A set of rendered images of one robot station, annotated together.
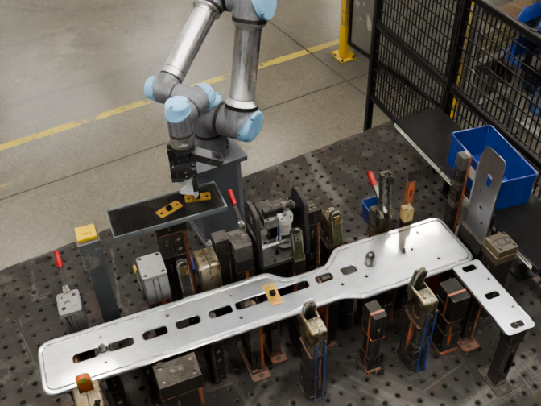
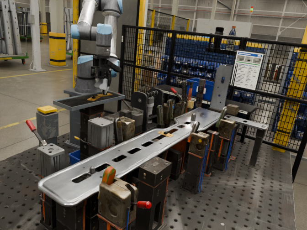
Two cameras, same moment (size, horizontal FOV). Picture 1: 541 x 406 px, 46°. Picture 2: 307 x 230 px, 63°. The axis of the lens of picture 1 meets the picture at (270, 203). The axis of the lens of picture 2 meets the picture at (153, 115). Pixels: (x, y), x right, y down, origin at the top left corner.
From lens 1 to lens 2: 1.34 m
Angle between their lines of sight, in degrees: 39
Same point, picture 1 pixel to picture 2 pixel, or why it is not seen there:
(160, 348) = (130, 163)
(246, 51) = (113, 27)
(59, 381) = (74, 195)
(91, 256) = (51, 126)
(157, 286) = (108, 133)
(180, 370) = (158, 164)
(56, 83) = not seen: outside the picture
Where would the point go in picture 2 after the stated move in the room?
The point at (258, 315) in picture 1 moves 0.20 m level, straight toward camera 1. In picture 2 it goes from (167, 141) to (196, 158)
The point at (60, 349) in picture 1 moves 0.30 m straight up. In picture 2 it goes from (57, 179) to (55, 97)
